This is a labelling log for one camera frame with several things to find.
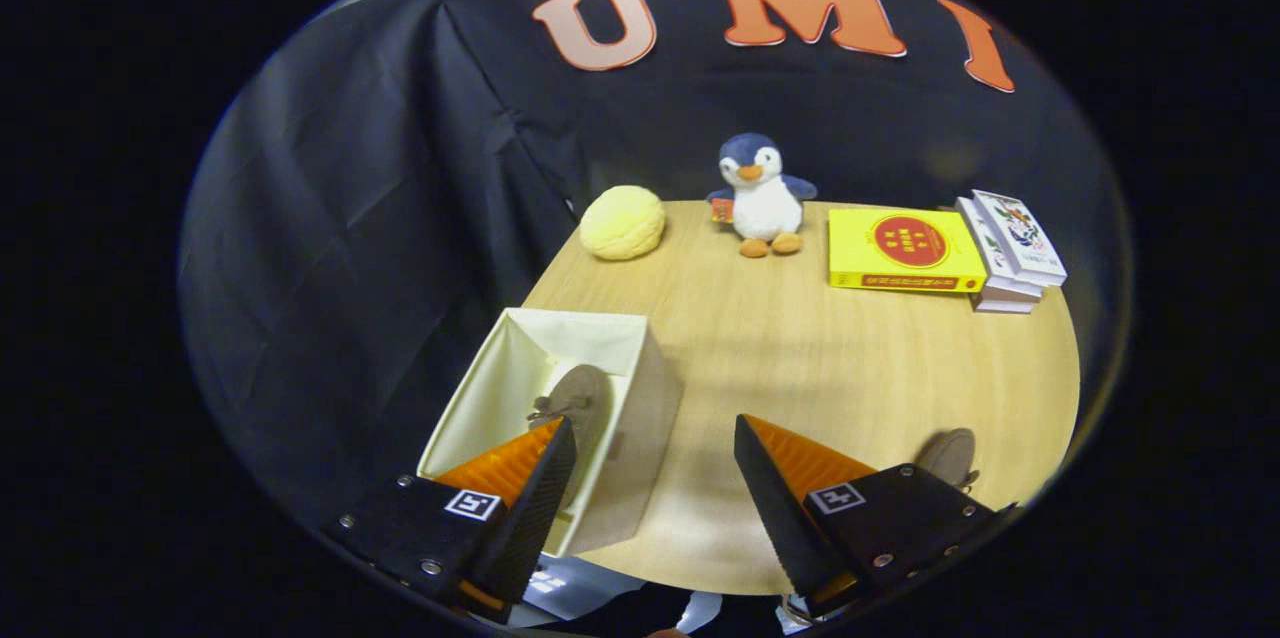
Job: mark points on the yellow book with red circle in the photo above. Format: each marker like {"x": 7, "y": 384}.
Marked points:
{"x": 905, "y": 248}

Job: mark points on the black backdrop cloth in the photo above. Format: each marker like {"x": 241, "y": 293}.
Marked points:
{"x": 330, "y": 218}

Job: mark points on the beige fabric storage box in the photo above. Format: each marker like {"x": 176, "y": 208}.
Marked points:
{"x": 640, "y": 418}

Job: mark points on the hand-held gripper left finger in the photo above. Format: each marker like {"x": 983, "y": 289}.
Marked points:
{"x": 530, "y": 508}

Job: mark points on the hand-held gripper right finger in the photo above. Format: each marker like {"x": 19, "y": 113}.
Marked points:
{"x": 772, "y": 503}

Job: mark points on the yellow plush ball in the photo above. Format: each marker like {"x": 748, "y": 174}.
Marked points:
{"x": 622, "y": 223}

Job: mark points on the penguin plush toy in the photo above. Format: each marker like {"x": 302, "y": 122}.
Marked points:
{"x": 765, "y": 208}

